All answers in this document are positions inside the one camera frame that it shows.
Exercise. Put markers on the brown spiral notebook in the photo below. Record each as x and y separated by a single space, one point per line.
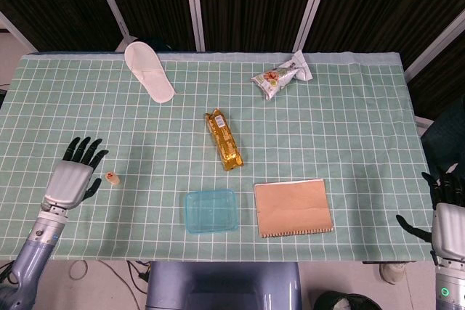
292 208

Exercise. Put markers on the green white snack bag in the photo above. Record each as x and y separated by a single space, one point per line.
276 77

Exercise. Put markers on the black waste bin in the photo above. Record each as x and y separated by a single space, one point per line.
338 302

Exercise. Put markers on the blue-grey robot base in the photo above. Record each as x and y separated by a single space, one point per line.
218 284

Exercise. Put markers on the white disposable slipper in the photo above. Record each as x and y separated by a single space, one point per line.
149 70

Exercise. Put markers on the blue clear plastic container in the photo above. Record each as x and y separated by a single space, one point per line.
211 211

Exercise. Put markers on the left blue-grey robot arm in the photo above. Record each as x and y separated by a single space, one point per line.
32 252

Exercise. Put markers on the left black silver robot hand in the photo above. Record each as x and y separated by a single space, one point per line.
69 186

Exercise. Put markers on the gold foil biscuit pack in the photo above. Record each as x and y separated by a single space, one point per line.
225 141

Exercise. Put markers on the person in dark clothes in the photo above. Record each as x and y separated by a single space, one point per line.
448 139

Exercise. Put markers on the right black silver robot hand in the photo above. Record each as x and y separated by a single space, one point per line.
450 230

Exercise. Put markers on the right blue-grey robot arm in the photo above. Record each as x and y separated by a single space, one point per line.
450 286

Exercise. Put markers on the green checked tablecloth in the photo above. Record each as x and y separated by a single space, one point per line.
327 135

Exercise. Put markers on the white sneaker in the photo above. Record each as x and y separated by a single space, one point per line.
392 273

